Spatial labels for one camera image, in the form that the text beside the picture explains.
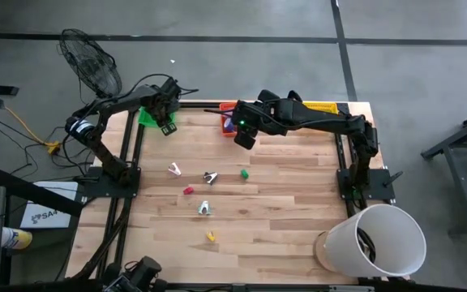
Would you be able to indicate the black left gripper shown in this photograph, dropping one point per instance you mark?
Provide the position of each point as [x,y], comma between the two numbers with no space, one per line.
[164,99]

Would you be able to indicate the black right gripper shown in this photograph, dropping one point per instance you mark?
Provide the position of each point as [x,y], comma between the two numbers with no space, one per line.
[258,117]

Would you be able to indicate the dark purple-blue tape roll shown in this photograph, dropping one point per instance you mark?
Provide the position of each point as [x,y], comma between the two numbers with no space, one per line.
[228,125]

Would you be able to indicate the black staple remover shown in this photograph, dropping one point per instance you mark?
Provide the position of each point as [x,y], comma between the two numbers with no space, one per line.
[210,177]

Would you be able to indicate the green mini stapler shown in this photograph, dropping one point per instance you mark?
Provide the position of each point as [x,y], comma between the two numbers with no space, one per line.
[244,174]

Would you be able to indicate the pink staple remover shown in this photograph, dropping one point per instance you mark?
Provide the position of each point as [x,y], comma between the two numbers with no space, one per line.
[174,169]

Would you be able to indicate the red mini stapler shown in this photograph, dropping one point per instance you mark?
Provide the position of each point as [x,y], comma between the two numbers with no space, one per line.
[188,190]

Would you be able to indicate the teal staple remover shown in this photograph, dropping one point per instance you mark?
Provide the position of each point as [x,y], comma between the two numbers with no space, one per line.
[204,208]

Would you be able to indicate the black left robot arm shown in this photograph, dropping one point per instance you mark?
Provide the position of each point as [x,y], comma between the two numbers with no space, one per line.
[128,99]

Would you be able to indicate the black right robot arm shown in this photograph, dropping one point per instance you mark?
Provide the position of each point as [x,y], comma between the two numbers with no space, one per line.
[322,119]

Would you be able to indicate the yellow mini stapler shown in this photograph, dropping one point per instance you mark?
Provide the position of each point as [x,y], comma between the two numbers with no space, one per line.
[211,236]

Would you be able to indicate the orange plastic basket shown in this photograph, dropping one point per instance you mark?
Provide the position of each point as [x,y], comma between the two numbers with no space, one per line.
[222,121]

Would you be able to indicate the green plastic basket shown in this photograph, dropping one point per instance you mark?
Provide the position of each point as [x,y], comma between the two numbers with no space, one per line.
[148,119]

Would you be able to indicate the black floor fan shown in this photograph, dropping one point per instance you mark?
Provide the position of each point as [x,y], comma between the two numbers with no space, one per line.
[91,63]

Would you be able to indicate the yellow plastic basket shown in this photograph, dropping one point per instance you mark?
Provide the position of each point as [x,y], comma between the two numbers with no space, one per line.
[322,107]

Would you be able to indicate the white printed box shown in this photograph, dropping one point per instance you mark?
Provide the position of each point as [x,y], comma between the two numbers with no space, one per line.
[47,211]

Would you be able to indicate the round wooden lamp base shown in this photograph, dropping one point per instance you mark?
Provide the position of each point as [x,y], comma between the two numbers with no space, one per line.
[319,251]

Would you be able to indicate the white bucket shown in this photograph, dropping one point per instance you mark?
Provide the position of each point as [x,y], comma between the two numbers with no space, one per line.
[351,243]

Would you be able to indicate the yellow and white bottle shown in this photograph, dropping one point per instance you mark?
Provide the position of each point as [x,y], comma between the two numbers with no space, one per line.
[16,238]

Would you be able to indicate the black metal desk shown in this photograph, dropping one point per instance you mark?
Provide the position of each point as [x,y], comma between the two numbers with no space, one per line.
[448,150]

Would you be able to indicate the black aluminium table frame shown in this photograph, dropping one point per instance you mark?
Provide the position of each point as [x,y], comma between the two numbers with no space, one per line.
[201,104]

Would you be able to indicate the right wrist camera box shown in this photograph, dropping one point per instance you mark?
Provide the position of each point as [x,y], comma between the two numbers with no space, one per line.
[245,140]

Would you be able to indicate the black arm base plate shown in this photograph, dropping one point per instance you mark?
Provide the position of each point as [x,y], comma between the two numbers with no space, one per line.
[95,186]
[379,186]

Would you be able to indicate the black table-level camera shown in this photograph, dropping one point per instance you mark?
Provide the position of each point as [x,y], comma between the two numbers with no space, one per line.
[140,271]

